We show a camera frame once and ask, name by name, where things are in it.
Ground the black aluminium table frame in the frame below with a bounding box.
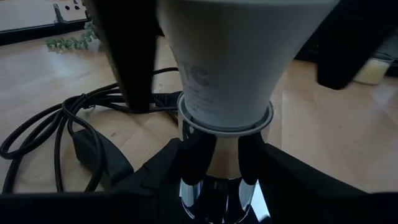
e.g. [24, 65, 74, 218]
[0, 17, 398, 78]

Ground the green artificial plant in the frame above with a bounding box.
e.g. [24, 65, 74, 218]
[45, 21, 100, 50]

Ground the black power cord with switch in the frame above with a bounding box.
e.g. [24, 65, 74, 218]
[0, 66, 185, 194]

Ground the white frosted lightbulb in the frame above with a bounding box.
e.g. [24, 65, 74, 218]
[156, 0, 341, 130]

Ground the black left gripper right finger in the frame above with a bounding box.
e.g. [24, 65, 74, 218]
[238, 133, 398, 224]

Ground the yellow round sponge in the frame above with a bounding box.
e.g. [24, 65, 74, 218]
[353, 57, 392, 86]

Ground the chrome lamp socket base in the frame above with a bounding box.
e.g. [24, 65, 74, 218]
[176, 92, 275, 224]

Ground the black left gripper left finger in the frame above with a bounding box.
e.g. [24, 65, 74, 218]
[0, 129, 218, 224]

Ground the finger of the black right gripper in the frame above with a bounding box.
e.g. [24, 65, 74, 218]
[316, 0, 398, 91]
[83, 0, 159, 114]

